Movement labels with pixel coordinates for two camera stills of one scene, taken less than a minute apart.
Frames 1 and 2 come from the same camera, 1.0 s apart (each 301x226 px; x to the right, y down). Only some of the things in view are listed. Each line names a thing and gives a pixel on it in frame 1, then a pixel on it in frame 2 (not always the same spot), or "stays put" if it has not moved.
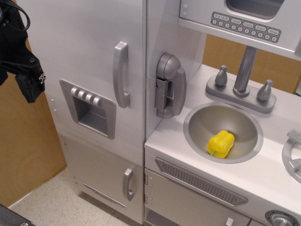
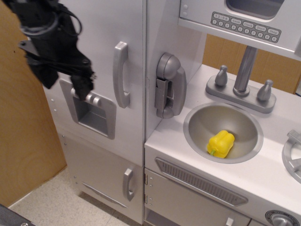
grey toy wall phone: (170, 86) stays put
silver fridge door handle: (123, 98) stays put
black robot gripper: (14, 52) -> (52, 42)
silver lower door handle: (130, 195) stays put
